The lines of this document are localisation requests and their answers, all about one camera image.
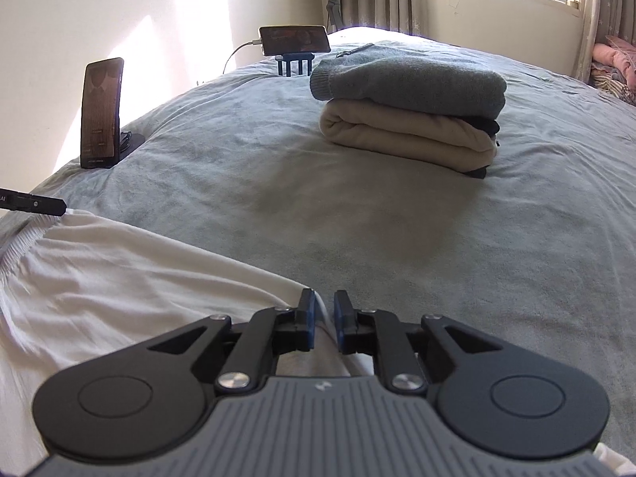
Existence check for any blue phone stand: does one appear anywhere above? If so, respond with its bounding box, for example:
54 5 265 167
275 52 316 78

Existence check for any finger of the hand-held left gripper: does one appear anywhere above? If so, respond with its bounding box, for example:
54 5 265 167
0 188 68 217

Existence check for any cabled black smartphone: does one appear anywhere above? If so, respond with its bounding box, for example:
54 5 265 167
258 25 331 56

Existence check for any round black phone stand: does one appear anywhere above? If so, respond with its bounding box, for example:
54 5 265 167
116 130 146 162

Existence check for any pink folded quilt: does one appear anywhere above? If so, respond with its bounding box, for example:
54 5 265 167
591 42 636 90

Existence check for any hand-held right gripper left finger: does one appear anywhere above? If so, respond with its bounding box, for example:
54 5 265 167
149 288 319 394

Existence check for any black folded garment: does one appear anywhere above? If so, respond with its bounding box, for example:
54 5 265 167
462 116 500 180

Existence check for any grey-blue folded sweater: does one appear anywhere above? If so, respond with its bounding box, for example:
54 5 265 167
309 44 508 117

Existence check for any grey bed blanket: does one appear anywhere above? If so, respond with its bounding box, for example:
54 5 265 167
0 27 636 477

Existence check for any white charging cable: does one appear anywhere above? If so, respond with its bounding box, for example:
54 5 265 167
223 40 262 75

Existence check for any beige folded garment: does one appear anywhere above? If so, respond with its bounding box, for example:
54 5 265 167
319 99 499 175

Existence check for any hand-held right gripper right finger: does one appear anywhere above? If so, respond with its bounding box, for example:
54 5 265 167
334 289 502 393

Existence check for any white garment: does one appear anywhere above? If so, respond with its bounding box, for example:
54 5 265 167
0 207 634 477

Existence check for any mauve pillow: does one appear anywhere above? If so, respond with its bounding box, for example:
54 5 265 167
603 35 636 55

